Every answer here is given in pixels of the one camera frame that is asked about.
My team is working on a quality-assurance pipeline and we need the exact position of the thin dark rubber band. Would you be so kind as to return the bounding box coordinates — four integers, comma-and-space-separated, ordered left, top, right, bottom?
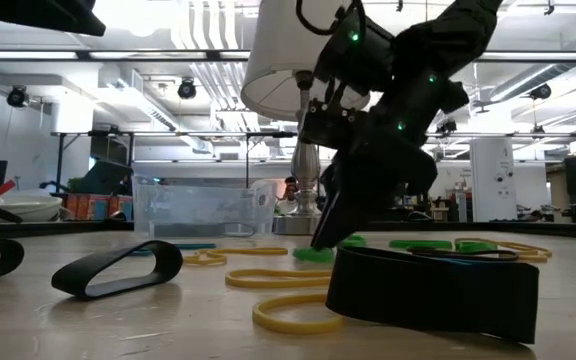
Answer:
407, 247, 520, 263

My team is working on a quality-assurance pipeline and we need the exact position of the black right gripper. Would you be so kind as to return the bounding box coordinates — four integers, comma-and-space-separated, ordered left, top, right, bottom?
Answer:
310, 79, 471, 252

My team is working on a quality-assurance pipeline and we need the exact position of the white shade silver table lamp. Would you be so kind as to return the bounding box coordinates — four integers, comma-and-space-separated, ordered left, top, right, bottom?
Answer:
240, 0, 372, 237

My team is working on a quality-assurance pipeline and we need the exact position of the black metal frame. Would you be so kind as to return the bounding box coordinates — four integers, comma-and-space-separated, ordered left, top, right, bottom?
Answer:
50, 129, 320, 195

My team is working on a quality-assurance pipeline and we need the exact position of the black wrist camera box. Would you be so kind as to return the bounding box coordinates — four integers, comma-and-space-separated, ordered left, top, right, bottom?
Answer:
297, 98, 370, 150

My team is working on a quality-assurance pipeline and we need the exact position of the orange printed box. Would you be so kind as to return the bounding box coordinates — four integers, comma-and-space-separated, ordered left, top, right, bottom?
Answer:
64, 193, 134, 222

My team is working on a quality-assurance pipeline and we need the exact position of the white pillar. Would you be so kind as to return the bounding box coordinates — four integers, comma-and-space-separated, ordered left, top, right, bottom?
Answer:
469, 137, 518, 223

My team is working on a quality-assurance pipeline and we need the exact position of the yellow rubber band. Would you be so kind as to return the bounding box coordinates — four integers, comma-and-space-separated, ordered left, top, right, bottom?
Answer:
455, 237, 554, 265
224, 268, 334, 291
252, 293, 346, 337
181, 251, 228, 268
206, 247, 290, 258

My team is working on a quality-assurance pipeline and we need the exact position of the dark teal box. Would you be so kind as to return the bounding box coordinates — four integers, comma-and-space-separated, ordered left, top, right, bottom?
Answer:
83, 158, 134, 196

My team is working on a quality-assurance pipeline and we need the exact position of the teal rubber band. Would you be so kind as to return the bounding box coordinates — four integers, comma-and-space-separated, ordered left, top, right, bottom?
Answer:
127, 242, 218, 258

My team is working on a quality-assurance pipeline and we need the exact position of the clear plastic bin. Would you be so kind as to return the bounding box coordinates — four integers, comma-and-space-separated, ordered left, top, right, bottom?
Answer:
131, 174, 278, 238

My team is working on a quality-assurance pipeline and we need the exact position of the large wide black rubber band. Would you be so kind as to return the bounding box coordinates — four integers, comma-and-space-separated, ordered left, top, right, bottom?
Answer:
325, 247, 540, 347

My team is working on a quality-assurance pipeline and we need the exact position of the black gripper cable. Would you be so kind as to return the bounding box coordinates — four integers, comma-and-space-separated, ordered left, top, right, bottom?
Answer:
295, 0, 367, 37

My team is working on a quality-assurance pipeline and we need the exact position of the black table edge rail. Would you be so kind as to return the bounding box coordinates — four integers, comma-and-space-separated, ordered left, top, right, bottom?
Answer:
0, 219, 576, 241

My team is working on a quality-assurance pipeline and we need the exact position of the white bowl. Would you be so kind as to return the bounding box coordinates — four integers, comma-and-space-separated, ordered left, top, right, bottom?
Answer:
0, 193, 64, 223

